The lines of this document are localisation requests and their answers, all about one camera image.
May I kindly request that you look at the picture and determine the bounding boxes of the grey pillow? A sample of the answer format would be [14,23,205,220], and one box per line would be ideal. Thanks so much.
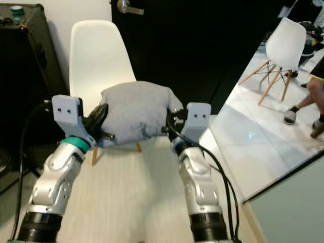
[100,80,184,147]

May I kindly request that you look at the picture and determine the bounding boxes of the white plastic chair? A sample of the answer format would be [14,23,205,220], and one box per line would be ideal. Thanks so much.
[69,19,142,165]

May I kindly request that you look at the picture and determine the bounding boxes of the white chair with wooden legs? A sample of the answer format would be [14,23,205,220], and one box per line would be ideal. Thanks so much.
[239,18,307,106]

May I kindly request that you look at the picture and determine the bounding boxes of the black equipment case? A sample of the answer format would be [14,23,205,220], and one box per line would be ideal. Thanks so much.
[0,4,69,137]

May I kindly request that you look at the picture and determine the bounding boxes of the person's bare leg with sock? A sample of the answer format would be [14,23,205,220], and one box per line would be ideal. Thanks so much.
[283,76,324,126]

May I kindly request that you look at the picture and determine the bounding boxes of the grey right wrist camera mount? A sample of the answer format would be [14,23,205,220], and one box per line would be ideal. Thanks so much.
[182,102,212,145]

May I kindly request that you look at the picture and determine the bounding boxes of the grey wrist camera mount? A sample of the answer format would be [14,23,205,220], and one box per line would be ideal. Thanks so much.
[182,102,212,145]
[52,95,97,147]

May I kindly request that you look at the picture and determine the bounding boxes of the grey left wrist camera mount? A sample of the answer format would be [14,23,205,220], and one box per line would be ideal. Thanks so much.
[52,95,97,147]

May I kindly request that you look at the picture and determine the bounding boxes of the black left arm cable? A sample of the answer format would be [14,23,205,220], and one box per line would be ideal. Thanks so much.
[8,100,54,241]

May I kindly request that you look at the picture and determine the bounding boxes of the silver door handle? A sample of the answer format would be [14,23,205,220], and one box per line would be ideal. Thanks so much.
[117,0,145,16]

